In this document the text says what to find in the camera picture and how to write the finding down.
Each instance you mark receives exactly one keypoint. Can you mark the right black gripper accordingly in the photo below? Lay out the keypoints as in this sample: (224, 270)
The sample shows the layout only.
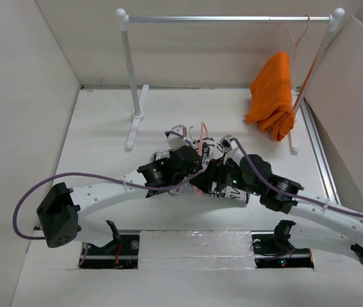
(213, 173)

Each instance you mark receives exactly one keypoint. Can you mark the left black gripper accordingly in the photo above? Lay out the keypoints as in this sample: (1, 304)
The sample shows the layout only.
(195, 167)

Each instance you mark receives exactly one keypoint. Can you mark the newspaper print trousers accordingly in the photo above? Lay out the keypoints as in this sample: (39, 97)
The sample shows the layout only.
(211, 150)

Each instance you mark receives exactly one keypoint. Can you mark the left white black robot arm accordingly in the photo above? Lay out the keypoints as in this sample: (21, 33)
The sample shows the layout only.
(64, 211)

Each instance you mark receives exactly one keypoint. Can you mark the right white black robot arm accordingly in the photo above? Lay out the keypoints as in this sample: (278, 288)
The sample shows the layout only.
(340, 231)

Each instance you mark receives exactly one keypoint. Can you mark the orange garment on hanger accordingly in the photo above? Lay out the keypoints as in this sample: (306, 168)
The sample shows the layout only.
(271, 105)

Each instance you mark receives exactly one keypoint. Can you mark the white metal clothes rack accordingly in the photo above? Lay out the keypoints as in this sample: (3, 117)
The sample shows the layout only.
(139, 98)

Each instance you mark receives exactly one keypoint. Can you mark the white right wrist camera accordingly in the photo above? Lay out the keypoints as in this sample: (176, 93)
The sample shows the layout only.
(230, 147)

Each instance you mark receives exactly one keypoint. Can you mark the aluminium rail right side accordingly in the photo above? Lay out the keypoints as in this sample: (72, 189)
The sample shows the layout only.
(326, 177)

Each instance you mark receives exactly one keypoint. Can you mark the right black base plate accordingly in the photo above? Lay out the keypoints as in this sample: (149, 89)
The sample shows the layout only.
(268, 256)

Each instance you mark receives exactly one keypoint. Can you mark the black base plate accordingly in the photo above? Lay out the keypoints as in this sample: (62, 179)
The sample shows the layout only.
(268, 256)
(124, 255)

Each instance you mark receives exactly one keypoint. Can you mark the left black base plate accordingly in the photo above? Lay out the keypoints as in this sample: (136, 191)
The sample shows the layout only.
(124, 255)

